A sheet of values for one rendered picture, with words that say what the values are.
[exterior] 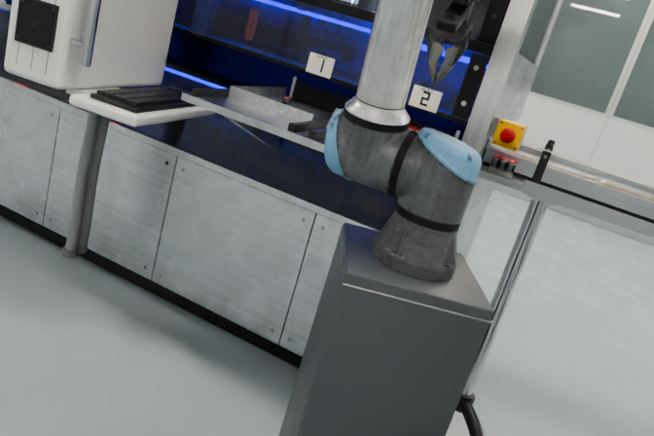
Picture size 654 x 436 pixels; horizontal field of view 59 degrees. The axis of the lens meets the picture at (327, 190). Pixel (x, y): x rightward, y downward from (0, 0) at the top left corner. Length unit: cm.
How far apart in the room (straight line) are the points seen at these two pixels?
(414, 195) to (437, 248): 10
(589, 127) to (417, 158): 533
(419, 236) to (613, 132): 536
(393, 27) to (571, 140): 539
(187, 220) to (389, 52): 131
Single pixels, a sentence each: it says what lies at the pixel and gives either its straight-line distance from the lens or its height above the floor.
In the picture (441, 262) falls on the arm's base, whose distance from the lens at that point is 100.
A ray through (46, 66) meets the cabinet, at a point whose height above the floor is 85.
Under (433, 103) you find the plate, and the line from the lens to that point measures 169.
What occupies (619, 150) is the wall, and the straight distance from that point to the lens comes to 629.
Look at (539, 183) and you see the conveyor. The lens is 178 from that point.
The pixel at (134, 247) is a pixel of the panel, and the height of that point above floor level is 18.
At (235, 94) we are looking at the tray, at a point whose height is 89.
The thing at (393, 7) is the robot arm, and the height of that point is 119.
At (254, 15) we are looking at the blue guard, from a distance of 192.
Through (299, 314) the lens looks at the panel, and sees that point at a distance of 197.
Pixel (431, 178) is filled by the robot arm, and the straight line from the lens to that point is 97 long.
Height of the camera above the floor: 115
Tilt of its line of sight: 15 degrees down
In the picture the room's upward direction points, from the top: 16 degrees clockwise
